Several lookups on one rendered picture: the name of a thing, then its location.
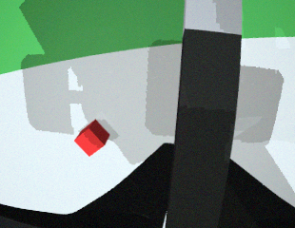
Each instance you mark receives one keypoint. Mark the green flat mat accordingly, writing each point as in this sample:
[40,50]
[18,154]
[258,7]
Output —
[39,32]

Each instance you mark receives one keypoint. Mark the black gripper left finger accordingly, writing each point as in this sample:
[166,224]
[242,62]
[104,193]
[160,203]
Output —
[138,201]

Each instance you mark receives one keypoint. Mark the red cube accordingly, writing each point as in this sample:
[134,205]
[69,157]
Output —
[92,138]

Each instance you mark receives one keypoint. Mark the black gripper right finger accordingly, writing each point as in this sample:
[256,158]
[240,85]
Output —
[250,204]

